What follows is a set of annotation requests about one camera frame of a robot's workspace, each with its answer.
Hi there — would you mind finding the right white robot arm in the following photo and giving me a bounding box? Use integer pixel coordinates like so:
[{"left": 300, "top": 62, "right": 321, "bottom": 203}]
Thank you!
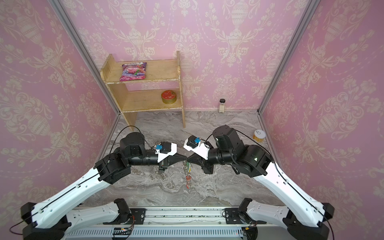
[{"left": 184, "top": 125, "right": 335, "bottom": 240}]

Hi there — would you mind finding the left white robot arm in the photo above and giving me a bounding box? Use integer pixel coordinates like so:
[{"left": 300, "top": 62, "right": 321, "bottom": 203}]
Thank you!
[{"left": 20, "top": 131, "right": 187, "bottom": 240}]

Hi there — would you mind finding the spice jar black lid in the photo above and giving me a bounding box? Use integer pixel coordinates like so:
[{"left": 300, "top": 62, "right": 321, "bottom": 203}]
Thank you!
[{"left": 219, "top": 99, "right": 226, "bottom": 113}]

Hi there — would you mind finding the orange fruit can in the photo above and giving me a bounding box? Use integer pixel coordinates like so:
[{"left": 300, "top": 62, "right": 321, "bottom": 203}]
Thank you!
[{"left": 253, "top": 129, "right": 267, "bottom": 143}]

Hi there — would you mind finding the red gold round tin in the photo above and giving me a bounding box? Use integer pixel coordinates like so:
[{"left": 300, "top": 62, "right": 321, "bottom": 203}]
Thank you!
[{"left": 161, "top": 90, "right": 177, "bottom": 105}]

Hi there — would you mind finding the wooden two-tier shelf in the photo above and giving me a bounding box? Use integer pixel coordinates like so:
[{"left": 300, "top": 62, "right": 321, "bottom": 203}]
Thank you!
[{"left": 100, "top": 51, "right": 186, "bottom": 127}]

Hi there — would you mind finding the pink snack bag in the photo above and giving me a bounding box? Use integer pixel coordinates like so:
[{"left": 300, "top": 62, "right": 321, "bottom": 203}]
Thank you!
[{"left": 120, "top": 62, "right": 147, "bottom": 82}]

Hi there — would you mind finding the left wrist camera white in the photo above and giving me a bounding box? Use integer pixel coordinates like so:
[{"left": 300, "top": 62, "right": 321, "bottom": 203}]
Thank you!
[{"left": 155, "top": 142, "right": 177, "bottom": 163}]

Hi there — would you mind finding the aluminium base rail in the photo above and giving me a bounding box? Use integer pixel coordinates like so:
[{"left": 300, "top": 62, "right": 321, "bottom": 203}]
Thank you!
[{"left": 86, "top": 205, "right": 250, "bottom": 226}]

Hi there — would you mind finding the white perforated cable tray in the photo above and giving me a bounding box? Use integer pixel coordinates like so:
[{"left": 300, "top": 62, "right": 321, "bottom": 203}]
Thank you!
[{"left": 66, "top": 227, "right": 244, "bottom": 240}]

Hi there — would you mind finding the aluminium corner post left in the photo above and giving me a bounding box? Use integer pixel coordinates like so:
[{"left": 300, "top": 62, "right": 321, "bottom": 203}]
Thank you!
[{"left": 48, "top": 0, "right": 120, "bottom": 115}]

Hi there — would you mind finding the aluminium corner post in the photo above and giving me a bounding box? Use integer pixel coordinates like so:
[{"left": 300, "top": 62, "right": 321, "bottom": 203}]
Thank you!
[
  {"left": 258, "top": 0, "right": 321, "bottom": 116},
  {"left": 48, "top": 0, "right": 120, "bottom": 115}
]

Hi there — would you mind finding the aluminium corner post right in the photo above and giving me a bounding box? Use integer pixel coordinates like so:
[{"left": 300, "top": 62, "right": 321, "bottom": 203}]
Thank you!
[{"left": 258, "top": 0, "right": 321, "bottom": 116}]

